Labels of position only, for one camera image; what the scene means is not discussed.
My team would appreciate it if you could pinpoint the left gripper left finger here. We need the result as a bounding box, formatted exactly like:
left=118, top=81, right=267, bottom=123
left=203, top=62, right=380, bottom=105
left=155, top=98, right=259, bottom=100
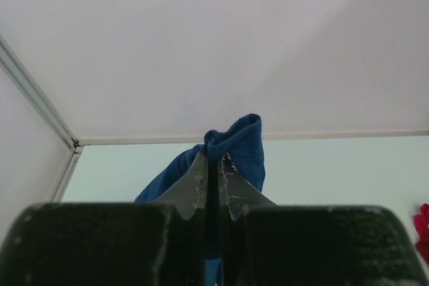
left=1, top=153, right=207, bottom=285

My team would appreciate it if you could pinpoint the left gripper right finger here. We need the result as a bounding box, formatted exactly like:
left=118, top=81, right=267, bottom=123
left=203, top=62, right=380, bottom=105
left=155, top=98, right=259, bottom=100
left=218, top=154, right=428, bottom=285

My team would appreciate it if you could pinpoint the navy blue t shirt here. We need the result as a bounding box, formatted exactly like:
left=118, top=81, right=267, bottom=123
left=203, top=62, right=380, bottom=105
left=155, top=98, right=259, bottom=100
left=135, top=114, right=265, bottom=285

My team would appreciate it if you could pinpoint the folded red t shirt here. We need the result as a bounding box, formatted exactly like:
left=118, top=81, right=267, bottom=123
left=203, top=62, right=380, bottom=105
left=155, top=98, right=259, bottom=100
left=413, top=204, right=429, bottom=265

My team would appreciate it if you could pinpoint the aluminium frame rail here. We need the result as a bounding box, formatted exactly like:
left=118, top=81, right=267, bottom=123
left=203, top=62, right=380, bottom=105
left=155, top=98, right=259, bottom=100
left=1, top=38, right=428, bottom=202

